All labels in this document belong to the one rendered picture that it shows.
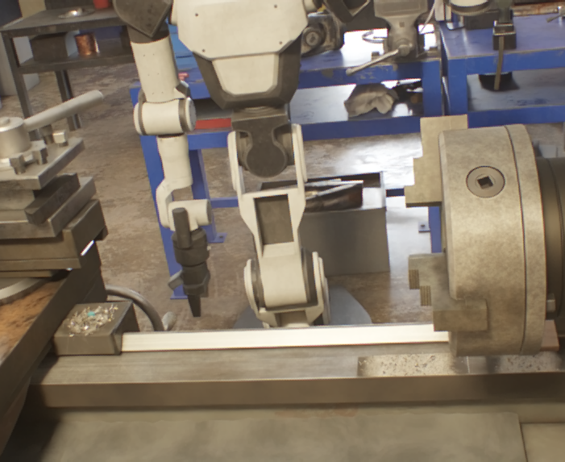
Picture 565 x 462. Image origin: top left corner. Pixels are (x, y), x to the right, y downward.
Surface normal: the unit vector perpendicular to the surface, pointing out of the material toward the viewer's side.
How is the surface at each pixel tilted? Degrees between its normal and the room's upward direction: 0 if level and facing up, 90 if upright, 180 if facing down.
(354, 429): 13
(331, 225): 90
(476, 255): 69
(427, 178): 64
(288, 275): 81
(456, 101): 90
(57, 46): 90
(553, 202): 39
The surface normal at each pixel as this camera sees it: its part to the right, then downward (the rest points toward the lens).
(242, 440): -0.28, -0.81
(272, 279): -0.02, 0.28
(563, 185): -0.17, -0.59
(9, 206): -0.16, 0.44
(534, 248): -0.17, 0.04
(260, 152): 0.02, 0.54
